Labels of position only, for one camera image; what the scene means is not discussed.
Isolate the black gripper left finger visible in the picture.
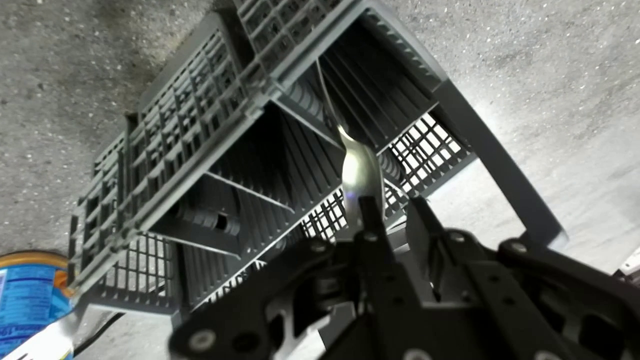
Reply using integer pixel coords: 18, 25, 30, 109
168, 194, 404, 360

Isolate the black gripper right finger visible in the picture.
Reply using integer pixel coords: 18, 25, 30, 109
404, 195, 640, 360

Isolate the silver metal spoon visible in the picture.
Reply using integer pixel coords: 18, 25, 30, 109
317, 61, 388, 231

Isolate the black dish drying rack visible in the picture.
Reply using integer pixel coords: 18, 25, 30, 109
67, 0, 570, 316

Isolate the blue labelled can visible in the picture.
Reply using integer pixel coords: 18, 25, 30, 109
0, 248, 78, 360

